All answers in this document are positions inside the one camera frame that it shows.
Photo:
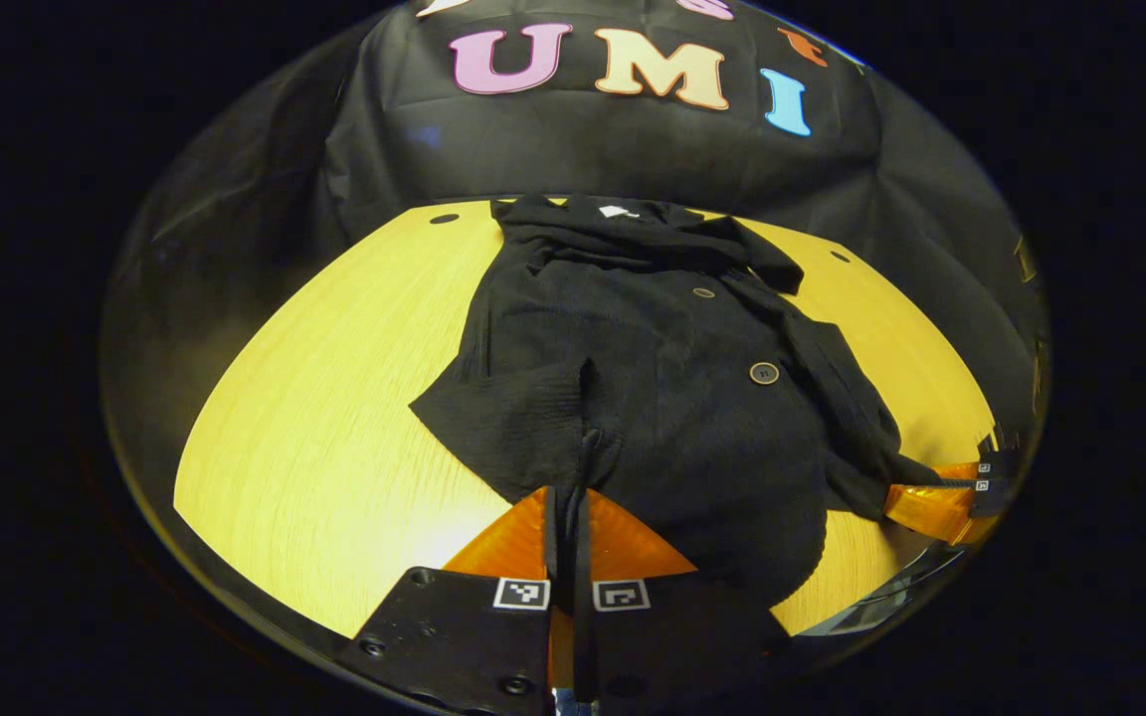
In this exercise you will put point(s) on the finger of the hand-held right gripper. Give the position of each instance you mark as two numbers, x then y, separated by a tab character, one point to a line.
931	507
996	467

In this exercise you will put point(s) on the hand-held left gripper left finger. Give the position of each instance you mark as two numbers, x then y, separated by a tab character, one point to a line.
464	636

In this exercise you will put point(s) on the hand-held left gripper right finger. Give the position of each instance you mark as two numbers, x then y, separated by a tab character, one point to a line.
672	636

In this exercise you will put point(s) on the black buttoned garment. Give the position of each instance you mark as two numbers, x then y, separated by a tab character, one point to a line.
653	398

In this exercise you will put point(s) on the black backdrop cloth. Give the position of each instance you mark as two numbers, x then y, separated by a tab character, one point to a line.
583	149

